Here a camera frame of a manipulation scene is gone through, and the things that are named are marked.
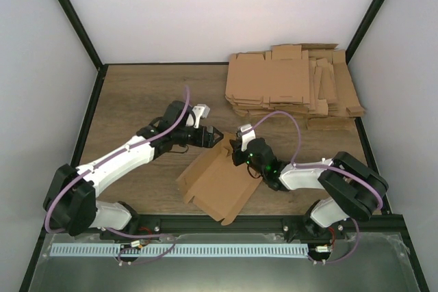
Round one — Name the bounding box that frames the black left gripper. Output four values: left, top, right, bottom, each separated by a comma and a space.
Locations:
173, 126, 224, 149

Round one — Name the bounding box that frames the cardboard box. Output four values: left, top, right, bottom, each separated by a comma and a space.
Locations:
177, 133, 261, 226

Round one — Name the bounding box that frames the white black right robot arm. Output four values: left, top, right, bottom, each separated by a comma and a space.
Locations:
230, 137, 389, 239

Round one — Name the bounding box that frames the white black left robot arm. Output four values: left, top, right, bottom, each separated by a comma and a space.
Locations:
43, 101, 223, 240

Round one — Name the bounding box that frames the stack of flat cardboard blanks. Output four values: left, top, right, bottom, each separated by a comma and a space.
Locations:
225, 43, 365, 131

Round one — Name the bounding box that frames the grey metal front plate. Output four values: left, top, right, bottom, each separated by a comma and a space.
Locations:
29, 233, 420, 291

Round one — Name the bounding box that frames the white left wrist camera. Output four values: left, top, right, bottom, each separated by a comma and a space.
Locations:
192, 104, 210, 129

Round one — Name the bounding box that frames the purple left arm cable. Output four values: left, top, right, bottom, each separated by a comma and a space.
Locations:
44, 85, 179, 267

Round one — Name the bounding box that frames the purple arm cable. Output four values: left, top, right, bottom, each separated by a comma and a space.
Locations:
44, 85, 179, 267
249, 110, 384, 265

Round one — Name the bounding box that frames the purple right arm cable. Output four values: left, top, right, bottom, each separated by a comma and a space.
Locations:
249, 110, 384, 265

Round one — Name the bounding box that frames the light blue slotted cable duct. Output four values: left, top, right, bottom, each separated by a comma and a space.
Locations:
49, 243, 309, 258

